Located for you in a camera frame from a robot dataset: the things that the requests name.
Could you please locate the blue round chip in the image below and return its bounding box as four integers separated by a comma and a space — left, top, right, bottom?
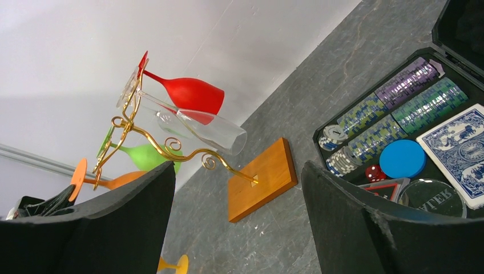
379, 139, 427, 179

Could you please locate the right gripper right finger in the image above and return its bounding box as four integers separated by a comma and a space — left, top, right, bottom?
301, 161, 483, 273

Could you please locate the clear dealer button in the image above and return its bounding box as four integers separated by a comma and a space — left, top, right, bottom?
397, 179, 467, 218

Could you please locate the red wine glass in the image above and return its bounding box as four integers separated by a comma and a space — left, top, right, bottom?
142, 70, 225, 125

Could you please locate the clear flute glass right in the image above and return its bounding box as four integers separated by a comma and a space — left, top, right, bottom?
116, 67, 247, 155

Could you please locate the red die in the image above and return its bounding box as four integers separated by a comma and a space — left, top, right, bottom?
365, 164, 387, 183

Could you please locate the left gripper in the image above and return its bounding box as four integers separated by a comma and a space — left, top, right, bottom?
5, 184, 75, 220

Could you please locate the yellow wine glass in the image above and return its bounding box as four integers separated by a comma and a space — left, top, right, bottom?
157, 254, 189, 274

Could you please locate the green wine glass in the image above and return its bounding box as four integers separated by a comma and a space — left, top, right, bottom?
96, 126, 167, 171

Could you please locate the clear glass back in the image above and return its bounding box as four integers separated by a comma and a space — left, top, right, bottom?
155, 110, 194, 139

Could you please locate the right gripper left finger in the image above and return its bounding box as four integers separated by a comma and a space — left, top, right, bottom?
1, 162, 176, 273

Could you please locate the black poker chip case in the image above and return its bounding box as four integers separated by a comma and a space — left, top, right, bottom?
313, 1, 483, 219

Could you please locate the blue playing card deck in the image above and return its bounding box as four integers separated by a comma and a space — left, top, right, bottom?
416, 103, 483, 209

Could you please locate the orange wine glass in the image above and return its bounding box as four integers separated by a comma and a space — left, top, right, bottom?
68, 158, 146, 202

